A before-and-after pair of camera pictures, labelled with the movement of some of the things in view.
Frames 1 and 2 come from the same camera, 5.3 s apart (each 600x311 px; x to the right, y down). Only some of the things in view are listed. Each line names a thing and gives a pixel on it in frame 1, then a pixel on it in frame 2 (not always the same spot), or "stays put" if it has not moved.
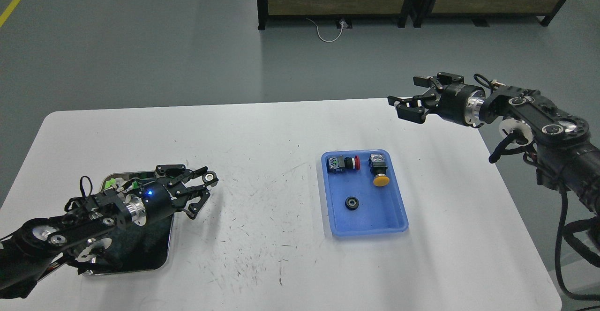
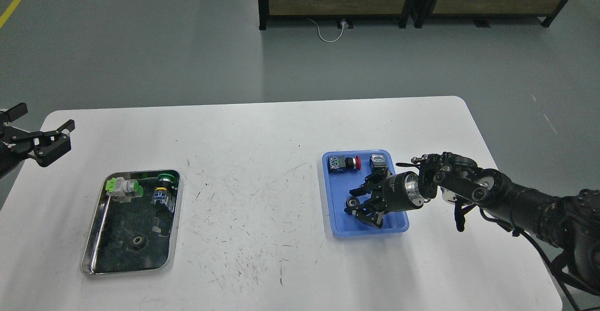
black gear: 209,177 to 141,243
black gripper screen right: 462,103 to 401,192
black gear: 352,203 stays put
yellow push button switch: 378,167 stays put
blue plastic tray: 381,209 stays put
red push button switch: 340,164 stays put
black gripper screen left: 153,201 to 48,145
